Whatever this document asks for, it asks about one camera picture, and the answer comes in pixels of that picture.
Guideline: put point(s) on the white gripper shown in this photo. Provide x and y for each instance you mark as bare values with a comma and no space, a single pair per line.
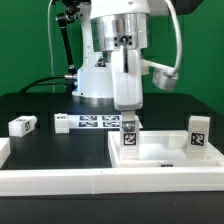
127,87

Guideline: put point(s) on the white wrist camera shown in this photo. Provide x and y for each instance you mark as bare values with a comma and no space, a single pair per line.
164,81

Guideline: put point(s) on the white U-shaped obstacle fence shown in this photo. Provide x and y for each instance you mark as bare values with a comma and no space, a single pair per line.
106,181

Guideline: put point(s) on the white square tabletop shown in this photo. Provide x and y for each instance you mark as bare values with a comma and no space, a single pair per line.
163,149

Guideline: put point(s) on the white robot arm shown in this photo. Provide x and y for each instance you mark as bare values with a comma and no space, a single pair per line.
114,33

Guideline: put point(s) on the white marker base plate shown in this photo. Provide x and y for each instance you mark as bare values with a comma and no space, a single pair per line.
63,123

